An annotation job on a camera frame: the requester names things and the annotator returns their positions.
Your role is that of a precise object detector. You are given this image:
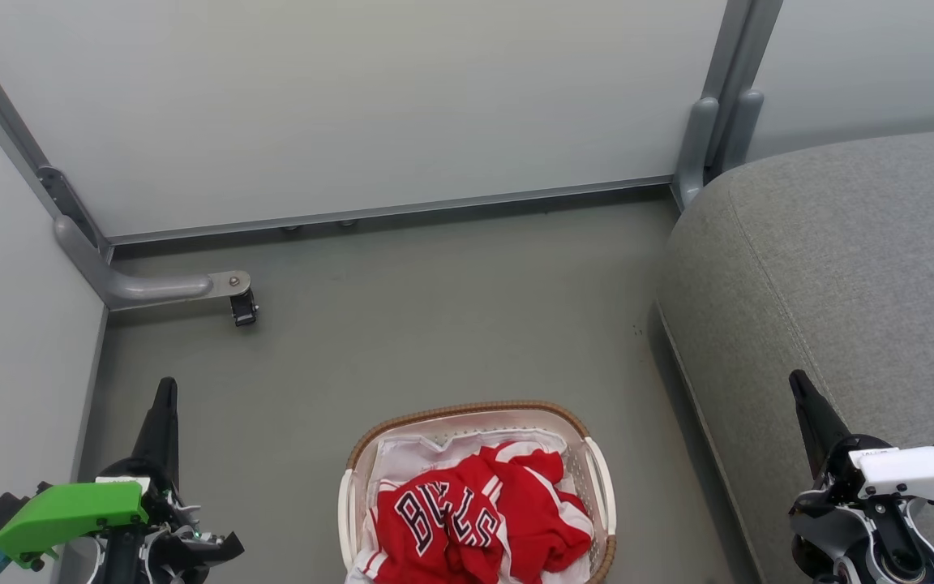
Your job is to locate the white laundry basket brown rim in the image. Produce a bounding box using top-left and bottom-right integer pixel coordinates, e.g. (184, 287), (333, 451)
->
(337, 399), (619, 584)

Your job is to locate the red Bulls jersey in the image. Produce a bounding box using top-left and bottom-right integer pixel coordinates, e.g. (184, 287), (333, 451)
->
(351, 440), (596, 584)

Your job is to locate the grey partition foot bracket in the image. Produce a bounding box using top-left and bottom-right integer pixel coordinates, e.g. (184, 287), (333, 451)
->
(54, 214), (253, 312)

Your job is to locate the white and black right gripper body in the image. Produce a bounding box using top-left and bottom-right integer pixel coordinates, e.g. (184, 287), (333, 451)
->
(820, 434), (934, 510)

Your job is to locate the grey fabric sofa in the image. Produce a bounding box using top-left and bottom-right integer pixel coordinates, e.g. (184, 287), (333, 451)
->
(656, 126), (934, 584)

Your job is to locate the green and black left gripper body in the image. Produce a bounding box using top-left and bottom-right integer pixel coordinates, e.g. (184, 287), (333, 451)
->
(0, 458), (192, 569)

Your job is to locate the black caster wheel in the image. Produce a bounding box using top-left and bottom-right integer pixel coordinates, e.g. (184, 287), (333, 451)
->
(229, 290), (259, 328)

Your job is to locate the grey partition bottom rail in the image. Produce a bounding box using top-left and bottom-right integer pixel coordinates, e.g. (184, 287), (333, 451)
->
(106, 174), (675, 246)

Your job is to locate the grey slanted partition frame post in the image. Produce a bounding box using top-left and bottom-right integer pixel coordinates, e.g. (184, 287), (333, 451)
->
(0, 4), (114, 262)

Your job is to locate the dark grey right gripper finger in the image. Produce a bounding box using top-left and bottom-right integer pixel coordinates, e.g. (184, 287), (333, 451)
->
(789, 369), (850, 481)

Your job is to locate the white basket liner cloth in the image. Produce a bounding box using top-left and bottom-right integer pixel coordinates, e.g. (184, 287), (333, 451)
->
(363, 428), (599, 584)

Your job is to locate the grey partition corner post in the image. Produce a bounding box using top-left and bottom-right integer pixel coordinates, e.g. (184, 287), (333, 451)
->
(671, 0), (784, 212)

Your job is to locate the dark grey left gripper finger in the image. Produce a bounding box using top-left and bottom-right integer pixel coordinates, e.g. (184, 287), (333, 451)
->
(131, 377), (181, 489)

